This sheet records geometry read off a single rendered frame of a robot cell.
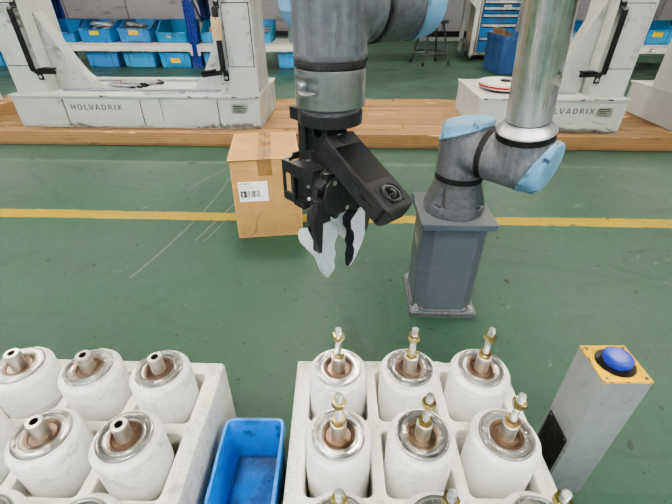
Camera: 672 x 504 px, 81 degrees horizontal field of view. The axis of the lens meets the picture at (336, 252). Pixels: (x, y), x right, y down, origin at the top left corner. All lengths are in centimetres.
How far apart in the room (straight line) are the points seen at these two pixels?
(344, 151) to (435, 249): 64
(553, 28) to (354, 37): 47
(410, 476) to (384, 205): 38
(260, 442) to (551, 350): 75
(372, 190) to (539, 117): 52
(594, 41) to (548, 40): 201
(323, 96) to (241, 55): 207
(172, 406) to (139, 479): 12
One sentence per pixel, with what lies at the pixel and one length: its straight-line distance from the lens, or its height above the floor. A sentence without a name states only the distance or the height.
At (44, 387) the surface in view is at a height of 22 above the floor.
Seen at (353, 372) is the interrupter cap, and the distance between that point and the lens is 67.
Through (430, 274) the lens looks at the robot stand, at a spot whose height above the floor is 14.
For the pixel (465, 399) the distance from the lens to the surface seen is 72.
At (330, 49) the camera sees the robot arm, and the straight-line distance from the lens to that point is 41.
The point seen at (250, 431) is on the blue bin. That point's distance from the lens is 82.
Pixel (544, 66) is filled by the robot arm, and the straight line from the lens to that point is 84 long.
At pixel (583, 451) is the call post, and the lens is 84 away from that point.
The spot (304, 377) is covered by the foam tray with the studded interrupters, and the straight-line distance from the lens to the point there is 76.
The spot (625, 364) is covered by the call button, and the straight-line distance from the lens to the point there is 71.
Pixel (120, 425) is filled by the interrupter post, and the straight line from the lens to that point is 67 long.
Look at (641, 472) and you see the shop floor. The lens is 105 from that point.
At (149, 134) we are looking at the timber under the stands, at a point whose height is 7.
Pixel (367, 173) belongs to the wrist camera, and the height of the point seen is 61.
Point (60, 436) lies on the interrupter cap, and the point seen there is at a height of 25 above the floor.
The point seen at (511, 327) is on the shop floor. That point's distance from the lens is 120.
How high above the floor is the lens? 77
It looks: 34 degrees down
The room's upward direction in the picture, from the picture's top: straight up
